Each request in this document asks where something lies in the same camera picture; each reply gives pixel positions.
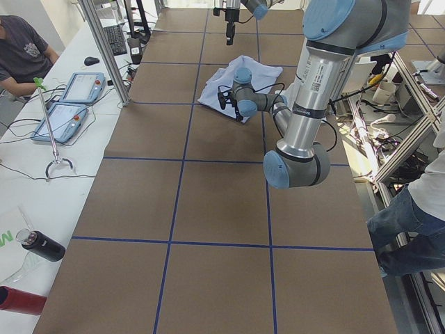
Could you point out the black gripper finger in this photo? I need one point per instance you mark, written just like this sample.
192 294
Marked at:
230 33

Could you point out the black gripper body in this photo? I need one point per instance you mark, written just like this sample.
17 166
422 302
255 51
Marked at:
236 105
230 16

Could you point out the light blue striped shirt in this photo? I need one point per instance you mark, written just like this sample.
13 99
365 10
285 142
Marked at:
250 83

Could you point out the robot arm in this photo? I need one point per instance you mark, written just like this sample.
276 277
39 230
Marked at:
257 8
336 32

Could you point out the black computer keyboard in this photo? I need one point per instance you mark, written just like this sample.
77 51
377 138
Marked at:
115 37

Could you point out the black computer mouse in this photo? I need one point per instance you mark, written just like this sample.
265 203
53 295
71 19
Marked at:
88 61

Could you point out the upper blue teach pendant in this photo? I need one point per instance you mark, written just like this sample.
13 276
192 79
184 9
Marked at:
83 88

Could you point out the blue teach pendant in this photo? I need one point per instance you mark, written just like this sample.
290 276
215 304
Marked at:
65 120
83 88

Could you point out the lower blue teach pendant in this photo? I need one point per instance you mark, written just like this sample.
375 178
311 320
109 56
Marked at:
65 120

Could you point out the metal reacher grabber stick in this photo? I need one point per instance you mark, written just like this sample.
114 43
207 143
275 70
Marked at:
57 160

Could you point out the seated person dark t-shirt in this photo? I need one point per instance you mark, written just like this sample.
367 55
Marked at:
25 55

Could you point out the black water bottle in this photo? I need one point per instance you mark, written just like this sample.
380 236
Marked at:
40 244

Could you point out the red cylinder bottle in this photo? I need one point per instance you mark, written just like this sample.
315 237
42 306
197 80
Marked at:
15 300

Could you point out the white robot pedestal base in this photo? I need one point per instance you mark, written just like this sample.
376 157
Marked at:
290 101

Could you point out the aluminium frame post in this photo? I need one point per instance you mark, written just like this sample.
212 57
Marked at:
99 36

